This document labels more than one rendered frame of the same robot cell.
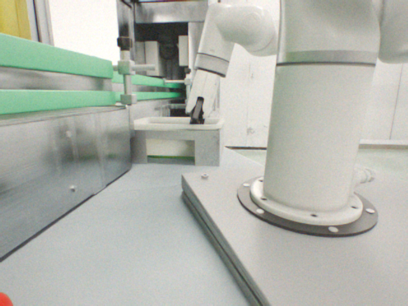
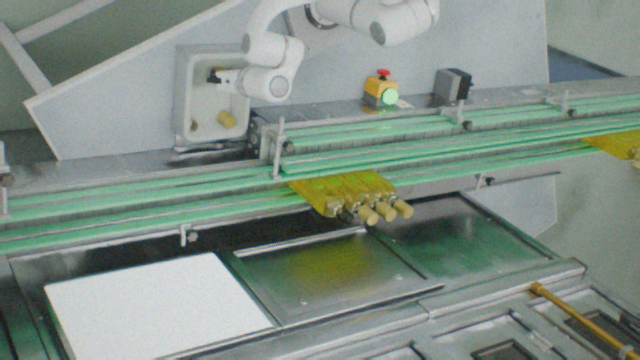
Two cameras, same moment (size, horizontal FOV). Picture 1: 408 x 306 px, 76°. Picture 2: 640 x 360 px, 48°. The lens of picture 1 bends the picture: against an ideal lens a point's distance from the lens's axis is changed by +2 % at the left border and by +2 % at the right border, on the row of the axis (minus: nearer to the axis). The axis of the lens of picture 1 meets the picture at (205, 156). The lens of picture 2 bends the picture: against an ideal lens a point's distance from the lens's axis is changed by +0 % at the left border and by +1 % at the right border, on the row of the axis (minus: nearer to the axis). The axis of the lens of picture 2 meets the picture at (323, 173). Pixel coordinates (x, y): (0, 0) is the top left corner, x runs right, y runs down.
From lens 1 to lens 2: 2.08 m
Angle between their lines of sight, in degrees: 107
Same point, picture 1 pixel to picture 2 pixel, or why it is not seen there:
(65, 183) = (321, 107)
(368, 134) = not seen: outside the picture
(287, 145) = not seen: hidden behind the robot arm
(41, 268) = (345, 85)
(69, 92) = (325, 130)
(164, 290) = (355, 45)
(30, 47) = (353, 135)
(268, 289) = not seen: hidden behind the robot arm
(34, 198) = (337, 106)
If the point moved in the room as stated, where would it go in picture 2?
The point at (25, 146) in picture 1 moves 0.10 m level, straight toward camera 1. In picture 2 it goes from (348, 113) to (374, 89)
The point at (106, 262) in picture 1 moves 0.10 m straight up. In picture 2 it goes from (344, 67) to (364, 79)
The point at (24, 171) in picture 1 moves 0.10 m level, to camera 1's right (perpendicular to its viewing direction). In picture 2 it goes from (345, 110) to (347, 76)
